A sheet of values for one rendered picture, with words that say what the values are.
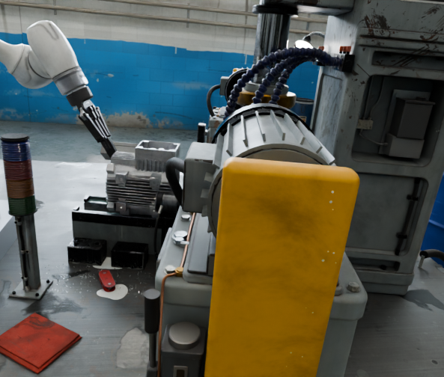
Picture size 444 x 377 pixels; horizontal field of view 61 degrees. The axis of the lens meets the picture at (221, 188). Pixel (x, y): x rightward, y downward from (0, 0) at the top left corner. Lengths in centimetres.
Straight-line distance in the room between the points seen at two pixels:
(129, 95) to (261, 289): 636
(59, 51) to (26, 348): 80
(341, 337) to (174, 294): 23
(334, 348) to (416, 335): 59
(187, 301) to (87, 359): 45
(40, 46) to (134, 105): 549
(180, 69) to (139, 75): 68
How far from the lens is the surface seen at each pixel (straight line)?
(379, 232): 116
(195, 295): 51
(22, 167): 98
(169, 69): 663
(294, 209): 37
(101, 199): 137
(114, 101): 673
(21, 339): 100
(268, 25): 110
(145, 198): 117
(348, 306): 54
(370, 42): 100
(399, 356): 106
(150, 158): 115
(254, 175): 35
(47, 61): 127
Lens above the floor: 145
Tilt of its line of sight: 21 degrees down
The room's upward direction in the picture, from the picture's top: 5 degrees clockwise
